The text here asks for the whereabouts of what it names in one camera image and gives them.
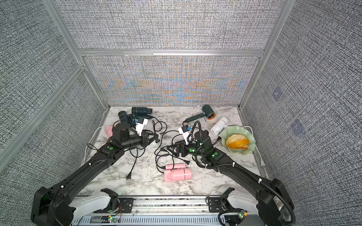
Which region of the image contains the white power strip cable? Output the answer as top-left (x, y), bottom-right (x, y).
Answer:
top-left (83, 125), bottom-right (107, 164)

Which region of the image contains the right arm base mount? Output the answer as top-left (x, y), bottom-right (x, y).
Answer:
top-left (205, 187), bottom-right (248, 226)

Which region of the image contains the bread roll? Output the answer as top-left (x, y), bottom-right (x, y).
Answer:
top-left (225, 134), bottom-right (249, 150)

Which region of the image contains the dark green hair dryer back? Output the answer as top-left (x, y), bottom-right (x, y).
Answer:
top-left (132, 107), bottom-right (152, 119)

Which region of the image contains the black cable of green dryer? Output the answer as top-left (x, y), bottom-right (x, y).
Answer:
top-left (182, 121), bottom-right (199, 133)

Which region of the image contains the black cable with plug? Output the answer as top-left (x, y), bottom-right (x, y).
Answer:
top-left (125, 146), bottom-right (146, 180)

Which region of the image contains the white hair dryer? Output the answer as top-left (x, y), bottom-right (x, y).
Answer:
top-left (210, 117), bottom-right (229, 137)

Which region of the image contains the green hair dryer orange nozzle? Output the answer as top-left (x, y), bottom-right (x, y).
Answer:
top-left (183, 105), bottom-right (216, 122)

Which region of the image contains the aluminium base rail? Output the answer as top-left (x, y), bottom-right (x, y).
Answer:
top-left (70, 194), bottom-right (283, 226)

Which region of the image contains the light green scalloped plate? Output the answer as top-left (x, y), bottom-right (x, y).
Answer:
top-left (219, 126), bottom-right (256, 155)

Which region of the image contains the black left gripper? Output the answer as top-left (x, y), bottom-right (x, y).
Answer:
top-left (122, 131), bottom-right (158, 150)

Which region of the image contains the dark green hair dryer left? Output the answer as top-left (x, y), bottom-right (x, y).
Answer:
top-left (118, 111), bottom-right (136, 127)

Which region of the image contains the dark green hair dryer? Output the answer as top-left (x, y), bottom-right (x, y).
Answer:
top-left (118, 111), bottom-right (136, 127)
top-left (132, 107), bottom-right (152, 119)

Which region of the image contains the pink hair dryer left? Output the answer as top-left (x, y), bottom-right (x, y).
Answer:
top-left (105, 125), bottom-right (113, 137)

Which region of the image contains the black cable of back dryer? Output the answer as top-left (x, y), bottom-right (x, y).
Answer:
top-left (149, 115), bottom-right (167, 133)

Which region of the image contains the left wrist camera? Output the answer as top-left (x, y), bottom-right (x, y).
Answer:
top-left (135, 117), bottom-right (148, 136)

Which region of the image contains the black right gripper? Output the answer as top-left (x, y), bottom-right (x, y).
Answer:
top-left (167, 139), bottom-right (207, 159)

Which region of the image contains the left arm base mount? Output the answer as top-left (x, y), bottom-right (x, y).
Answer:
top-left (93, 188), bottom-right (134, 215)

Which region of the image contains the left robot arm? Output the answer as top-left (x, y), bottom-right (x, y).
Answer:
top-left (31, 123), bottom-right (160, 226)

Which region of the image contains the pink folded hair dryer front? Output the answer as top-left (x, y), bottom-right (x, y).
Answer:
top-left (164, 163), bottom-right (192, 182)

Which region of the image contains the black cable of pink dryer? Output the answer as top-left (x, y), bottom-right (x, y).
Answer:
top-left (154, 129), bottom-right (190, 173)

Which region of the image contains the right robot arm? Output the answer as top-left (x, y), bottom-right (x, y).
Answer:
top-left (174, 131), bottom-right (296, 226)

